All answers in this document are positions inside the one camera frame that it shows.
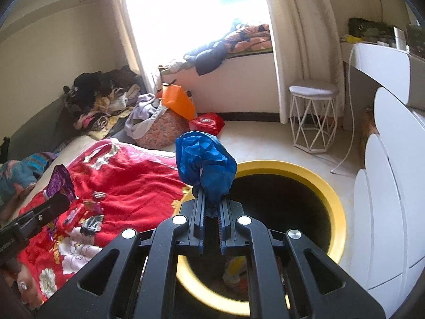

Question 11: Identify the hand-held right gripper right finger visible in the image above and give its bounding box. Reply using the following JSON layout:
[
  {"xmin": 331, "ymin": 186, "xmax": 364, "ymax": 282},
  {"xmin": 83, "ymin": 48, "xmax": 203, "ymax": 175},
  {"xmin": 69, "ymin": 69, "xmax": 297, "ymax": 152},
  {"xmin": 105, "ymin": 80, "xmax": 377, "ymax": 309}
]
[{"xmin": 217, "ymin": 196, "xmax": 386, "ymax": 319}]

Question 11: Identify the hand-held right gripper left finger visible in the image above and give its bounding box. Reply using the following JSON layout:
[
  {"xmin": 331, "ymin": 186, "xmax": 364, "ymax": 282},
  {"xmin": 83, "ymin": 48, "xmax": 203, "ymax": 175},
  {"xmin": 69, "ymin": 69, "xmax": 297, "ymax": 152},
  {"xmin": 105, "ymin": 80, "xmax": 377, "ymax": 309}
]
[{"xmin": 36, "ymin": 186, "xmax": 207, "ymax": 319}]

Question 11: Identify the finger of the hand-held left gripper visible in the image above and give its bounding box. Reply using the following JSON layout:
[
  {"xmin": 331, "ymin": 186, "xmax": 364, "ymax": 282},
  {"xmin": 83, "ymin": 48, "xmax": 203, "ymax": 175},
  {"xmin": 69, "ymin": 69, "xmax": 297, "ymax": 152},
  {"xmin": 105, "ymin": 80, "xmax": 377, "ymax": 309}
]
[{"xmin": 19, "ymin": 193, "xmax": 71, "ymax": 240}]

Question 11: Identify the purple snack wrapper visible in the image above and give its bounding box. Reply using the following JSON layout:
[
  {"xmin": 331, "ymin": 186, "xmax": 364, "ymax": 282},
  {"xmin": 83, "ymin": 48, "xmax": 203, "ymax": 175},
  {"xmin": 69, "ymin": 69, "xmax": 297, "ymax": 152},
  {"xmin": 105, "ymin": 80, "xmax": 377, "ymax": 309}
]
[{"xmin": 46, "ymin": 164, "xmax": 78, "ymax": 202}]

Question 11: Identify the blue plastic bag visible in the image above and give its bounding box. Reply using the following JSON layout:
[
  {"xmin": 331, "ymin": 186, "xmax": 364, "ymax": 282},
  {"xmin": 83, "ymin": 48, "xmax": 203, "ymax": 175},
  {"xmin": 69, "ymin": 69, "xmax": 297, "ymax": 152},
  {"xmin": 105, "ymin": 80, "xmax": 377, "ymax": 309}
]
[{"xmin": 175, "ymin": 131, "xmax": 237, "ymax": 205}]

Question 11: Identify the yellow round bin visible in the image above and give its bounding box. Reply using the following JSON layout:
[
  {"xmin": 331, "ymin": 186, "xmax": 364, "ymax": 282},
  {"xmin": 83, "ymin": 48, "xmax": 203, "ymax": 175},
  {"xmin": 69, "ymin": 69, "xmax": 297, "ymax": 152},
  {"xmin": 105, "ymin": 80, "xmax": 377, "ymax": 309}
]
[{"xmin": 174, "ymin": 160, "xmax": 348, "ymax": 317}]

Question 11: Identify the person's left hand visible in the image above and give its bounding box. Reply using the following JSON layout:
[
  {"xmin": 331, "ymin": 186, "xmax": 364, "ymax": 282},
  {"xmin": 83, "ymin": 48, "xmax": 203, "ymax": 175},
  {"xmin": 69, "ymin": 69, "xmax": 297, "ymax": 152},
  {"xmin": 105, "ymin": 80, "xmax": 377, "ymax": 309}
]
[{"xmin": 10, "ymin": 261, "xmax": 47, "ymax": 310}]

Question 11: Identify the red candy wrapper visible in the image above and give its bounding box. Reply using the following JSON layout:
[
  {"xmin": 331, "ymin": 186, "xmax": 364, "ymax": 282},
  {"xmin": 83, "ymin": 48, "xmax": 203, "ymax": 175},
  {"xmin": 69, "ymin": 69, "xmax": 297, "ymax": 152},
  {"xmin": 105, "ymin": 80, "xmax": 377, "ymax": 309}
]
[{"xmin": 63, "ymin": 204, "xmax": 87, "ymax": 230}]

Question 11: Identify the blue patterned cloth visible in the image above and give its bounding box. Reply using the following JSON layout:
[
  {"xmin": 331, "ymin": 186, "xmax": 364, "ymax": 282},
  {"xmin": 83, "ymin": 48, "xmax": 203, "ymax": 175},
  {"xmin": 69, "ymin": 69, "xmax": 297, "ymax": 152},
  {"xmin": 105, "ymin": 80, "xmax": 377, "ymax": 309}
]
[{"xmin": 0, "ymin": 151, "xmax": 56, "ymax": 203}]

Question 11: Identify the silver black wrapper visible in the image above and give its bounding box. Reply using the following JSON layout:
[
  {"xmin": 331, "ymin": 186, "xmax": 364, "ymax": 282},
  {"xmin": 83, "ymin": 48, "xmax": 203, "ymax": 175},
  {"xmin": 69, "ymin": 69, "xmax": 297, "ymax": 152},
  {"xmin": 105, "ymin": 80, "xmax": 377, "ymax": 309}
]
[{"xmin": 80, "ymin": 215, "xmax": 105, "ymax": 236}]

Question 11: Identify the bed with beige sheet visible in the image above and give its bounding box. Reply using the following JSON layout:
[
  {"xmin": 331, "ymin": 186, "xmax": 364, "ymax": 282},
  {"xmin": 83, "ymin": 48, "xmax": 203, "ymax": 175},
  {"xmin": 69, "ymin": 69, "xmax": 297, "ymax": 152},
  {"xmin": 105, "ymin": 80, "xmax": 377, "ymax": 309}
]
[{"xmin": 20, "ymin": 136, "xmax": 101, "ymax": 207}]

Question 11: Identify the red floral blanket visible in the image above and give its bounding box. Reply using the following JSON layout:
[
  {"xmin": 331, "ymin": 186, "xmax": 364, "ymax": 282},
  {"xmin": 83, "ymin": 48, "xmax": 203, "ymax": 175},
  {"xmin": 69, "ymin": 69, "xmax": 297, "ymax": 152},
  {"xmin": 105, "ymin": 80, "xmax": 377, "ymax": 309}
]
[{"xmin": 16, "ymin": 138, "xmax": 194, "ymax": 307}]

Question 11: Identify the dark cloth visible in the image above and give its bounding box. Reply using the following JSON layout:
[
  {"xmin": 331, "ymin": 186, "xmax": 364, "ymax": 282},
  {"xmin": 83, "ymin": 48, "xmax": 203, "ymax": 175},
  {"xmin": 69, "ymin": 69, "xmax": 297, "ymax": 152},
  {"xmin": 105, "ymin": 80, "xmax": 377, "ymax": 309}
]
[{"xmin": 0, "ymin": 136, "xmax": 10, "ymax": 165}]

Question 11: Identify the dark grey headboard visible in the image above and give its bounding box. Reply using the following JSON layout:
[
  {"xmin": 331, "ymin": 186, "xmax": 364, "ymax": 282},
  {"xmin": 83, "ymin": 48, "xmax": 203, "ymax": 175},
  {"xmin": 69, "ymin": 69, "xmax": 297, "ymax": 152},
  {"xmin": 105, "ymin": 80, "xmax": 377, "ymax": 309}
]
[{"xmin": 10, "ymin": 101, "xmax": 80, "ymax": 151}]

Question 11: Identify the floral fabric bag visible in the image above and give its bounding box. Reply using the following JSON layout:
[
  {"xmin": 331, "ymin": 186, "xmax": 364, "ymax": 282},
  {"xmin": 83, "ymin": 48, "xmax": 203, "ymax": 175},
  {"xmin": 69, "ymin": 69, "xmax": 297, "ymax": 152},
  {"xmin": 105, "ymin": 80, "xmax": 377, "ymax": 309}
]
[{"xmin": 134, "ymin": 110, "xmax": 190, "ymax": 149}]

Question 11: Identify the red gift bag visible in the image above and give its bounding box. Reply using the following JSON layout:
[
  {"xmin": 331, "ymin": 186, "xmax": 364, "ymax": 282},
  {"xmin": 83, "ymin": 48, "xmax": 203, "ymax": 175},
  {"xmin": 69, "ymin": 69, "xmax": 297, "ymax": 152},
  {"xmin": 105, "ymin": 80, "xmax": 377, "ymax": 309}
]
[{"xmin": 189, "ymin": 112, "xmax": 226, "ymax": 137}]

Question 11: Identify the orange plastic bag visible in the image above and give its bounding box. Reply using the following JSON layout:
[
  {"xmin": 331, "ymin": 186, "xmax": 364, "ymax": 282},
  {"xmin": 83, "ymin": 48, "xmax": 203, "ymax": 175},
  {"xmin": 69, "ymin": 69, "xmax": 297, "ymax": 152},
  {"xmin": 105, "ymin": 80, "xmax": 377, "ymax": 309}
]
[{"xmin": 161, "ymin": 85, "xmax": 197, "ymax": 122}]

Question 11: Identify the pile of dark clothes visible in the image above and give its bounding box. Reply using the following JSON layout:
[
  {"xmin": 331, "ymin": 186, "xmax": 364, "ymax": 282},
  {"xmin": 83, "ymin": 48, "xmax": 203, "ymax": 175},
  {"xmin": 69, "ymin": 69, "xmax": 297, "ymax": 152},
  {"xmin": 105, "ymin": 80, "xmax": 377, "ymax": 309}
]
[{"xmin": 63, "ymin": 68, "xmax": 145, "ymax": 140}]

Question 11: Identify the grey white garment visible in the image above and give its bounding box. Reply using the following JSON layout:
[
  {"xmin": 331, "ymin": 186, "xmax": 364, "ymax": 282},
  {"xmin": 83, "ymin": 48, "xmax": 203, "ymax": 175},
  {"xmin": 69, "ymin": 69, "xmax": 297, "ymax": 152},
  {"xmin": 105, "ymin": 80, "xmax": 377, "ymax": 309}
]
[{"xmin": 125, "ymin": 93, "xmax": 167, "ymax": 139}]

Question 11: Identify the white scalloped cabinet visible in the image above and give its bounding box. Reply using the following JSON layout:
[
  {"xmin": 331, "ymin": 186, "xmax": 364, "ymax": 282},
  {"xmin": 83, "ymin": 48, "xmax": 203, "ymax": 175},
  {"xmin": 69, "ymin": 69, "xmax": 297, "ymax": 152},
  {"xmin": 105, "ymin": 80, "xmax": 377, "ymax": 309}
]
[{"xmin": 354, "ymin": 86, "xmax": 425, "ymax": 295}]

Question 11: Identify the orange patterned blanket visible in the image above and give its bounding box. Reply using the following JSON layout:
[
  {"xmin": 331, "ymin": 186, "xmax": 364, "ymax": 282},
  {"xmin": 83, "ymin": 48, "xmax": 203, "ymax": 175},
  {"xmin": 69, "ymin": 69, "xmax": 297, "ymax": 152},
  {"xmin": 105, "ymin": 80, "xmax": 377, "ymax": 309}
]
[{"xmin": 222, "ymin": 23, "xmax": 273, "ymax": 54}]

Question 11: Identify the white curtain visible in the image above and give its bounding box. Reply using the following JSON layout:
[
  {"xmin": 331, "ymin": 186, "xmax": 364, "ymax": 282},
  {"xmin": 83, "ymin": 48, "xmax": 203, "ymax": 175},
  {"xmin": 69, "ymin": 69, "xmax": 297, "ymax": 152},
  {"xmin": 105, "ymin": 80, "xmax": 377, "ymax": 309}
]
[
  {"xmin": 262, "ymin": 0, "xmax": 346, "ymax": 124},
  {"xmin": 109, "ymin": 0, "xmax": 160, "ymax": 98}
]

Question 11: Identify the white desk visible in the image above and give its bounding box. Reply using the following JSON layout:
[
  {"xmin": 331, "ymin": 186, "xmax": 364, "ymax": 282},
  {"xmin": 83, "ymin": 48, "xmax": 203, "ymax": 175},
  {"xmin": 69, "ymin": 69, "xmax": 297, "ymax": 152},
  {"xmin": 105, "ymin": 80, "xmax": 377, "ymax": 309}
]
[{"xmin": 340, "ymin": 41, "xmax": 425, "ymax": 107}]

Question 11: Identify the dark green bag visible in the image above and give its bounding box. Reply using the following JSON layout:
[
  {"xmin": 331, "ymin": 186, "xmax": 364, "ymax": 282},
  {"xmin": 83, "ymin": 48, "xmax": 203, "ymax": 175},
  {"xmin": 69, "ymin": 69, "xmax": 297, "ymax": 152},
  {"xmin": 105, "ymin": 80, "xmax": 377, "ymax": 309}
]
[{"xmin": 348, "ymin": 18, "xmax": 396, "ymax": 40}]

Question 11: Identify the white box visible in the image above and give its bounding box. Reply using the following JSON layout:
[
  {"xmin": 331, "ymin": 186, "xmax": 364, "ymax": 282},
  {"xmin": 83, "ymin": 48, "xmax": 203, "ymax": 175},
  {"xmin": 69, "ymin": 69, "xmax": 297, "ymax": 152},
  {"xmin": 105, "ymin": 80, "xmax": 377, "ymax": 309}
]
[{"xmin": 393, "ymin": 27, "xmax": 407, "ymax": 51}]

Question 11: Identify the white wire stool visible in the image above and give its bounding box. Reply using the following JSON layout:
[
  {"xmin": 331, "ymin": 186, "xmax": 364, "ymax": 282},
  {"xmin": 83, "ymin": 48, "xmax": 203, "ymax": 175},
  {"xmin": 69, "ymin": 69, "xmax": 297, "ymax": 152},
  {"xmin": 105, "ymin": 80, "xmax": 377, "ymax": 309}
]
[{"xmin": 288, "ymin": 80, "xmax": 340, "ymax": 155}]

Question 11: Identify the white cable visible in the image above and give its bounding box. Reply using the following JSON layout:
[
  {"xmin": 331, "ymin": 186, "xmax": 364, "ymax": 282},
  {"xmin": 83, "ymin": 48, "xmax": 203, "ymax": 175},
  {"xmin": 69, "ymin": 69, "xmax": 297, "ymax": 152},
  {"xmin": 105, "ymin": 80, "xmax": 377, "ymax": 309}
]
[{"xmin": 330, "ymin": 45, "xmax": 358, "ymax": 175}]

